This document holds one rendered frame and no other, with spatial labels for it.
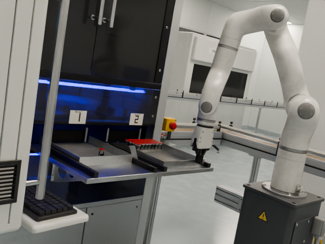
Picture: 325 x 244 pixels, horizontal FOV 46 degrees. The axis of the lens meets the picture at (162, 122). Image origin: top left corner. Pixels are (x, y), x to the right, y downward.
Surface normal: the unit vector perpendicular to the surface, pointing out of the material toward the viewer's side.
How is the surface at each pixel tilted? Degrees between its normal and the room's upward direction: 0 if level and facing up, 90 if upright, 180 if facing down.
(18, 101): 90
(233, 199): 90
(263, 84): 90
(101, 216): 90
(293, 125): 129
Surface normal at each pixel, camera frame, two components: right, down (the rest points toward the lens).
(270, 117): -0.72, -0.03
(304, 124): -0.24, 0.65
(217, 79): 0.08, -0.59
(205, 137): 0.62, 0.22
